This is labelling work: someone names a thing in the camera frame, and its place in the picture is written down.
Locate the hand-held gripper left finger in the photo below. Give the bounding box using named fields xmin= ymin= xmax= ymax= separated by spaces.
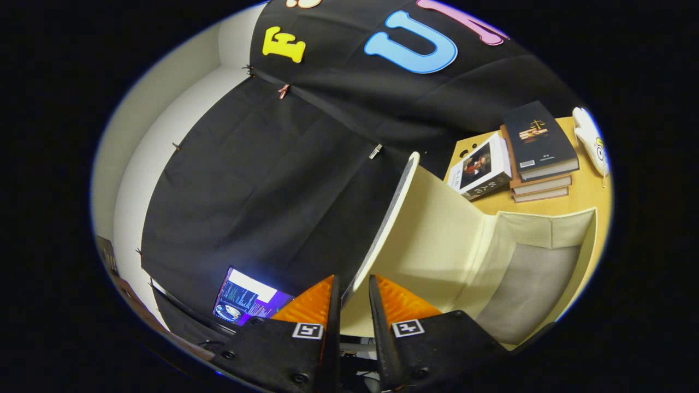
xmin=209 ymin=275 xmax=343 ymax=393

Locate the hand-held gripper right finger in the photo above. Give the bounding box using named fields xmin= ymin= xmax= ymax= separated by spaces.
xmin=368 ymin=274 xmax=511 ymax=392

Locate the grey fabric storage box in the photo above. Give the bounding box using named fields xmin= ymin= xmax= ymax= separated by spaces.
xmin=340 ymin=151 xmax=599 ymax=350

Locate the black backdrop cloth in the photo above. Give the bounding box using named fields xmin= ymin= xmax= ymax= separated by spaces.
xmin=141 ymin=0 xmax=588 ymax=331

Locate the white portrait cover book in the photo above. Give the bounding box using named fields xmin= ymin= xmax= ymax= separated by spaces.
xmin=446 ymin=132 xmax=513 ymax=202

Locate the thin pale book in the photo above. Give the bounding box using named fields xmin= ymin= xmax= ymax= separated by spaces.
xmin=512 ymin=186 xmax=570 ymax=204

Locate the brown cover book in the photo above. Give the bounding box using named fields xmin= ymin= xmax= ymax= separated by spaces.
xmin=499 ymin=126 xmax=573 ymax=197

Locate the dark navy hardcover book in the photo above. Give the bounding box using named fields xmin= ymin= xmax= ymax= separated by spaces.
xmin=501 ymin=100 xmax=580 ymax=182

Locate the white plush toy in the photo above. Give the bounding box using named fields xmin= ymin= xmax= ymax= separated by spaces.
xmin=572 ymin=107 xmax=610 ymax=180

